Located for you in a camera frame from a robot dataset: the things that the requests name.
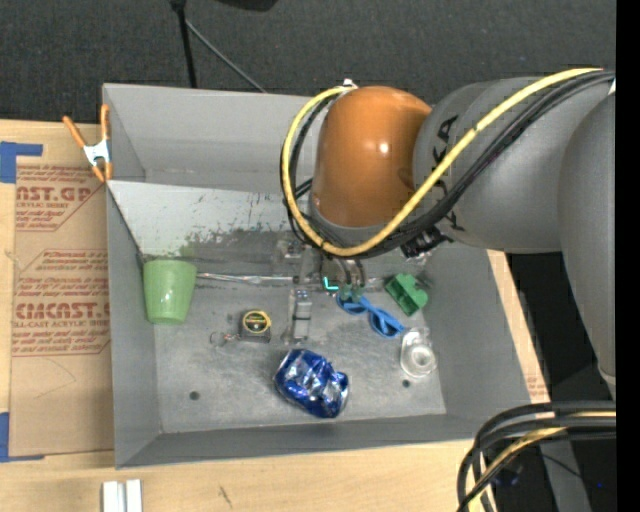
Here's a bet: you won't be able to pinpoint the crushed blue can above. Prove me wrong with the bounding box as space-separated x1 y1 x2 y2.
272 347 351 420

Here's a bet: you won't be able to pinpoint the black cylinder on white bracket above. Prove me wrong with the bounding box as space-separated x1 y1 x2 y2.
399 227 447 266

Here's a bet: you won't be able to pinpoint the green plastic cup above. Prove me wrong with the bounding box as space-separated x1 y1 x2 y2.
142 257 199 326

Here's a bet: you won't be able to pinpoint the grey metal bin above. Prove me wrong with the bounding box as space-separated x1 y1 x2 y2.
101 82 532 470

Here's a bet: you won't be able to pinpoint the clear glass jar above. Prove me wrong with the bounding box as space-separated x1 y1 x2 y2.
399 326 439 380

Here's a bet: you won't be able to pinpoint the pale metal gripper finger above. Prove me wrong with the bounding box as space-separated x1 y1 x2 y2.
293 287 315 342
280 289 297 347

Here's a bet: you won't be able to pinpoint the black and yellow tape measure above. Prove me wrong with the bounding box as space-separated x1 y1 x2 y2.
208 308 274 349

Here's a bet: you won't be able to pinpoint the brown cardboard board red print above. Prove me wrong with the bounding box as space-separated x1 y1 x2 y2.
0 118 552 464

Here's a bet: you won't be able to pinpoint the blue sunglasses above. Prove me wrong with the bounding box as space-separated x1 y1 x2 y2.
335 291 408 341

